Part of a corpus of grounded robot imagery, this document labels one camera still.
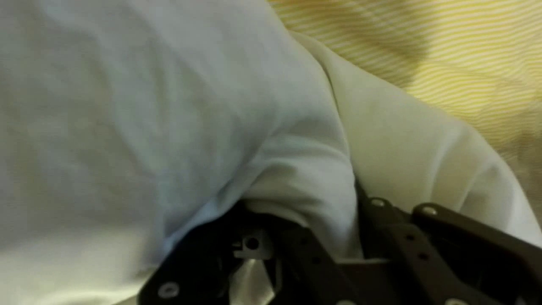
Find yellow striped bed sheet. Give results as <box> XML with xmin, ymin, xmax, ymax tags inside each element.
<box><xmin>267</xmin><ymin>0</ymin><xmax>542</xmax><ymax>226</ymax></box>

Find large white pillow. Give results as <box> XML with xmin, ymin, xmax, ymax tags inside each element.
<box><xmin>0</xmin><ymin>0</ymin><xmax>542</xmax><ymax>305</ymax></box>

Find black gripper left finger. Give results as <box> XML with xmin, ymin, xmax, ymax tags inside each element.
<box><xmin>137</xmin><ymin>199</ymin><xmax>362</xmax><ymax>305</ymax></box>

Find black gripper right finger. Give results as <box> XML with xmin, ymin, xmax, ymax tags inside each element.
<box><xmin>354</xmin><ymin>184</ymin><xmax>542</xmax><ymax>305</ymax></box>

